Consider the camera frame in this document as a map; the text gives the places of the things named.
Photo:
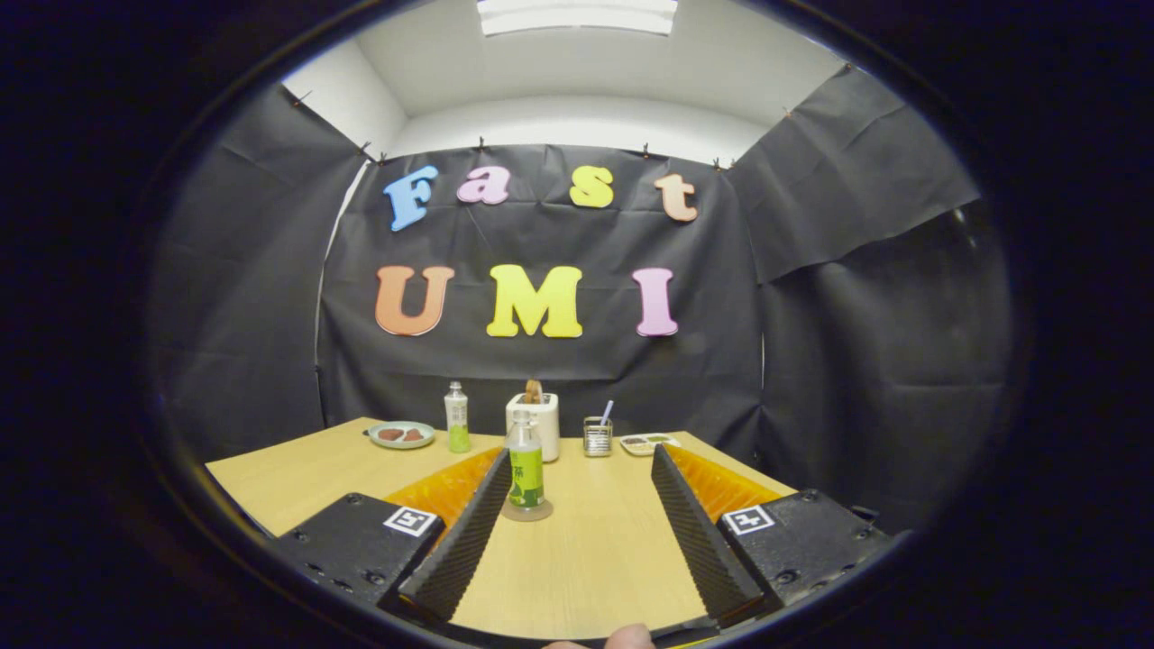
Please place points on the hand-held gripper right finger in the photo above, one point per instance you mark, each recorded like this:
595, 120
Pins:
699, 536

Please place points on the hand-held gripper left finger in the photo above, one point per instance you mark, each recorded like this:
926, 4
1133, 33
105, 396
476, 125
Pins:
464, 536

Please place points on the round brown coaster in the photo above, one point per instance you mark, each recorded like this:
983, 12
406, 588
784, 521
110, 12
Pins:
544, 514

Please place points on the green label juice bottle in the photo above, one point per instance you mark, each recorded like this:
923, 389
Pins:
526, 478

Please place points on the small capped green bottle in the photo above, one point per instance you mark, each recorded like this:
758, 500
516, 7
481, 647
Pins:
458, 419

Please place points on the white divided tray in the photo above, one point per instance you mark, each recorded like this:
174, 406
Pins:
649, 445

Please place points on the wooden table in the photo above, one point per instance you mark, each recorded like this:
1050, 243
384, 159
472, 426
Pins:
595, 541

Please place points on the pale green plate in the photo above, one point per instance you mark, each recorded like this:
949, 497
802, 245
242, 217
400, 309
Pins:
401, 444

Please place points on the white toaster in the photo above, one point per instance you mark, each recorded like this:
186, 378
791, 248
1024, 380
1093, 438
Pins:
547, 428

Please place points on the glass jar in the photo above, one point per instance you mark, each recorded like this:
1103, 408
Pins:
598, 439

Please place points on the white straw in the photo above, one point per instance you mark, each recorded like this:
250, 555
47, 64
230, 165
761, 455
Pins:
607, 412

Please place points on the toast slice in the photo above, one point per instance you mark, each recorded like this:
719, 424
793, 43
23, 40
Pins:
534, 391

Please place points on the black backdrop cloth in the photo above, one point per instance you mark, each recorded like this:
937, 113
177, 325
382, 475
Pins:
225, 297

